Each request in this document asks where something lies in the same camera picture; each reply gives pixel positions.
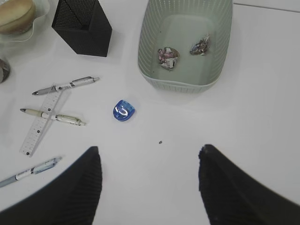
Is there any small paper ball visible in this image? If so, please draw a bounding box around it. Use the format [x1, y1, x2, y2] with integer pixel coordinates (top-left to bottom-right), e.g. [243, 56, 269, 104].
[189, 34, 210, 56]

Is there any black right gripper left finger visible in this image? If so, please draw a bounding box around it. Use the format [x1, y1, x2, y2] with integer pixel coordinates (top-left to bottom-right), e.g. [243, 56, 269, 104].
[0, 146, 102, 225]

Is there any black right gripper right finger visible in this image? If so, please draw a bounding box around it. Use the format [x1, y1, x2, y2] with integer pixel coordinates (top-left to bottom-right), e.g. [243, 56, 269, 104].
[198, 144, 300, 225]

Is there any grey grip white pen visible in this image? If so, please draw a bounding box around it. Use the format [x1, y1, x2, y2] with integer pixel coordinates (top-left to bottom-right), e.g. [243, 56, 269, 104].
[32, 76, 100, 96]

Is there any translucent green wavy plate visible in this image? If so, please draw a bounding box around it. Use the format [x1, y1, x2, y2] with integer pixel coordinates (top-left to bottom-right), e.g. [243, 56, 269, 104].
[0, 0, 51, 49]

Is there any blue grey ballpoint pen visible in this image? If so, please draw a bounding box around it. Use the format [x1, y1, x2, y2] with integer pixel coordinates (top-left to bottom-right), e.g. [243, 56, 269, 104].
[0, 156, 63, 188]

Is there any beige grip white pen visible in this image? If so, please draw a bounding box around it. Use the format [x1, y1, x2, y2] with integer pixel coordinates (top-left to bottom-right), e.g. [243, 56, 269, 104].
[20, 109, 86, 126]

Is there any blue pencil sharpener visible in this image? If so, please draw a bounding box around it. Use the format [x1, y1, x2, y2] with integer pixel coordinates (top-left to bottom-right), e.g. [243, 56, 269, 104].
[113, 100, 135, 121]

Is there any sugared bread roll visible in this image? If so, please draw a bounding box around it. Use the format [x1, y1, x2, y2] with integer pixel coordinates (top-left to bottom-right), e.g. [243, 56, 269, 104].
[0, 0, 36, 35]

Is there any pale green plastic basket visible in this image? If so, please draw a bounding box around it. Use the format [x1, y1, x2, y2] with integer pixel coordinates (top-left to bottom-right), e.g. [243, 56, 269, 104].
[138, 0, 233, 93]

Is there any brown Nescafe coffee bottle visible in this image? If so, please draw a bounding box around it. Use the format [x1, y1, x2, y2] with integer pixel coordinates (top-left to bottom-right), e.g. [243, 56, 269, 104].
[0, 58, 11, 83]

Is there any clear plastic ruler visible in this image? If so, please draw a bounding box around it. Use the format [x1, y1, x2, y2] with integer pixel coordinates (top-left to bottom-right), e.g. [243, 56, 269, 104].
[20, 91, 64, 157]

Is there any black mesh pen holder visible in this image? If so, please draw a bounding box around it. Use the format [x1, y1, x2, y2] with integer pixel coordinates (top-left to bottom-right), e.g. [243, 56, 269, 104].
[52, 0, 112, 57]

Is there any large paper ball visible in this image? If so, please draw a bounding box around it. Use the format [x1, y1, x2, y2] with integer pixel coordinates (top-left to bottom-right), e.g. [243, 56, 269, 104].
[157, 47, 180, 71]

